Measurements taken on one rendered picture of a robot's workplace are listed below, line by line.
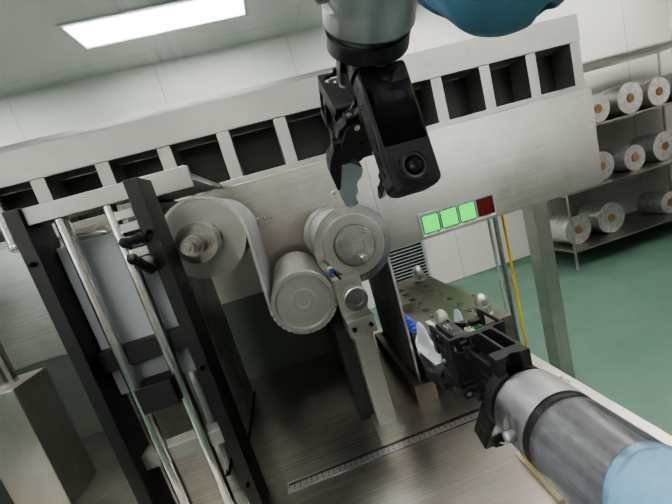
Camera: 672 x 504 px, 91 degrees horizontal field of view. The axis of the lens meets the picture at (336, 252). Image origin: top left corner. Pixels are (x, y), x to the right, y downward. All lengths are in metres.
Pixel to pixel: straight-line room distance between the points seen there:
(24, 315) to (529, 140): 1.47
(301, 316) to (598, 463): 0.47
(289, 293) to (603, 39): 4.72
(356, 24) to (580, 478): 0.35
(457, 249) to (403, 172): 3.51
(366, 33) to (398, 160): 0.10
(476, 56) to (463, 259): 2.89
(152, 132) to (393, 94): 0.76
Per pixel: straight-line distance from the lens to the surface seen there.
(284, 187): 0.92
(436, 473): 0.63
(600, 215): 4.18
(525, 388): 0.35
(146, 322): 0.56
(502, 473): 0.63
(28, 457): 0.94
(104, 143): 1.03
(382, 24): 0.29
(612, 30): 5.14
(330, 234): 0.60
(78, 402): 1.20
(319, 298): 0.63
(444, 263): 3.74
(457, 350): 0.42
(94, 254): 0.56
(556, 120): 1.27
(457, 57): 1.13
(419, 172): 0.30
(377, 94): 0.31
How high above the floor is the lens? 1.36
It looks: 10 degrees down
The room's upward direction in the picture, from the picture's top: 16 degrees counter-clockwise
